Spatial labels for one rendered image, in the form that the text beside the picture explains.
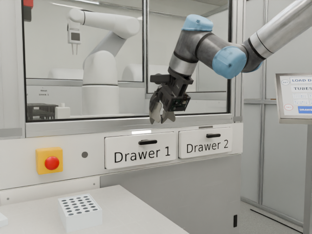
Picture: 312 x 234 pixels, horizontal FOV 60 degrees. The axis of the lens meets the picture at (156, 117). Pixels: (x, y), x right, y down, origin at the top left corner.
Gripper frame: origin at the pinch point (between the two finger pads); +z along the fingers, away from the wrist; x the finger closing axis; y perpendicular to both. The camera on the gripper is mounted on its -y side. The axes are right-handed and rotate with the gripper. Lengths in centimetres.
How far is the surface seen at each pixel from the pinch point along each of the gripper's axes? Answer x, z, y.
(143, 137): -0.2, 11.5, -3.3
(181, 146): 17.3, 15.6, -0.5
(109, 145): -13.4, 12.9, -2.4
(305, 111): 85, -1, 1
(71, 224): -32.7, 8.5, 25.8
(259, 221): 146, 121, 0
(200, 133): 27.2, 11.8, -3.1
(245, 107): 170, 65, -87
